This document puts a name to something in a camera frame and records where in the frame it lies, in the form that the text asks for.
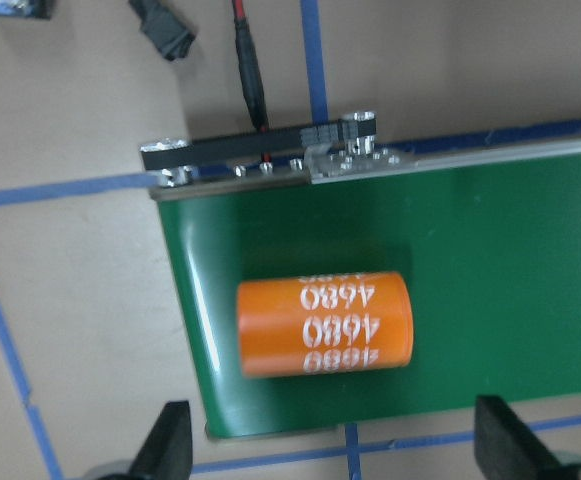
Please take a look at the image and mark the black cable connector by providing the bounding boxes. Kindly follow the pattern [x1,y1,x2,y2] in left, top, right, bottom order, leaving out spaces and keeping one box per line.
[128,0,196,62]

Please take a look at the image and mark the orange cylinder with 4680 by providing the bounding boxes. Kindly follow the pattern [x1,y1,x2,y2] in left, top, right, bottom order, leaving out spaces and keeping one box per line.
[236,272,414,378]

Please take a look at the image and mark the red black power cable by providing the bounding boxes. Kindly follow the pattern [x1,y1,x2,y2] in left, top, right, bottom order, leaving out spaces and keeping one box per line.
[230,0,274,165]

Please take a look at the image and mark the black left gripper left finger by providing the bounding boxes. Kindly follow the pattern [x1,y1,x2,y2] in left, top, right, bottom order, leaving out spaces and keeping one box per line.
[129,401,192,479]

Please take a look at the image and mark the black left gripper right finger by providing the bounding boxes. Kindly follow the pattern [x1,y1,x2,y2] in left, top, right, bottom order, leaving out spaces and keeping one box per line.
[474,395,578,480]

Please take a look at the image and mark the green conveyor belt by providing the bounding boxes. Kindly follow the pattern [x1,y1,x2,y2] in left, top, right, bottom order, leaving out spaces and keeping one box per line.
[139,112,581,441]

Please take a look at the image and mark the small controller circuit board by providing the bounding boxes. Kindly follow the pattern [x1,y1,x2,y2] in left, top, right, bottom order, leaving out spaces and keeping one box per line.
[0,0,55,19]

